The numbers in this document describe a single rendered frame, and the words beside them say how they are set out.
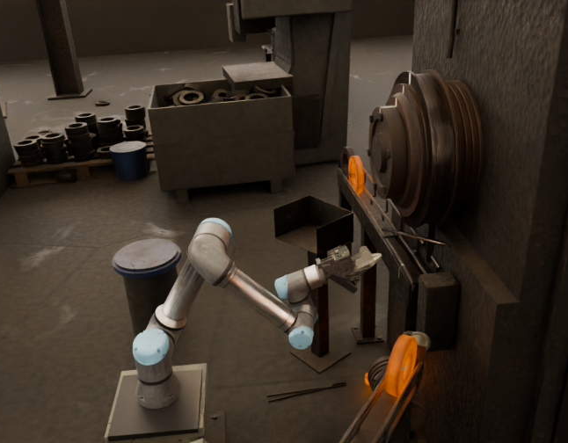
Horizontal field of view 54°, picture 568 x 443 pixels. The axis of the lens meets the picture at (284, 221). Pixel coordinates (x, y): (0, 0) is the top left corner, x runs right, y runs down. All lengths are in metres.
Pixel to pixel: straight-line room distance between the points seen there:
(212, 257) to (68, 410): 1.17
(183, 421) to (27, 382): 1.07
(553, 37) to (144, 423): 1.59
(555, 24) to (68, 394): 2.28
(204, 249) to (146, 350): 0.41
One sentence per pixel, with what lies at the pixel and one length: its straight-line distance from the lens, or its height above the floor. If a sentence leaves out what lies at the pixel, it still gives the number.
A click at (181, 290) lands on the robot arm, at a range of 1.90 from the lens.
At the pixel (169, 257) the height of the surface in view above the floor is 0.43.
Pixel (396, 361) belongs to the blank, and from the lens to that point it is 1.43.
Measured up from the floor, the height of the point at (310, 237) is 0.60.
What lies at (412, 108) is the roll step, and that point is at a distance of 1.60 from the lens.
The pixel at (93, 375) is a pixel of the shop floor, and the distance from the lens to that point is 2.74.
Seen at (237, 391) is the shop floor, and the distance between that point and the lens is 2.49.
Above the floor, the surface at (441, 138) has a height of 1.21.
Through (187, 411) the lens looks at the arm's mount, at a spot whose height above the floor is 0.32.
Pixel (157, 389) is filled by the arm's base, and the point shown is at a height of 0.39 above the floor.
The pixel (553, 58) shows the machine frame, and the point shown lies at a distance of 1.30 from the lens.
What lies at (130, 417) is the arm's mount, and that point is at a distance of 2.01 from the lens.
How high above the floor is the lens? 1.68
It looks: 26 degrees down
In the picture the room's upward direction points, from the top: 3 degrees counter-clockwise
